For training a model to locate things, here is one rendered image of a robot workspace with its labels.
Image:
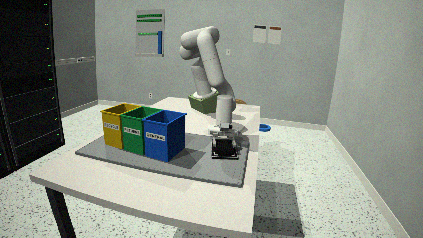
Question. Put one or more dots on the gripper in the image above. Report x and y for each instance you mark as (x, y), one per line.
(215, 131)

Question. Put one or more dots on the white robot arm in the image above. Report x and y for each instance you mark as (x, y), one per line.
(207, 72)

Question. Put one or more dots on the yellow recycle bin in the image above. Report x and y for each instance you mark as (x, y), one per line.
(112, 124)

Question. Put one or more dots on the green returns bin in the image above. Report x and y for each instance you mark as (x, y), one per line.
(133, 128)

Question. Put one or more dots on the blue open-top bin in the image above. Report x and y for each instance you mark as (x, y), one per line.
(164, 134)

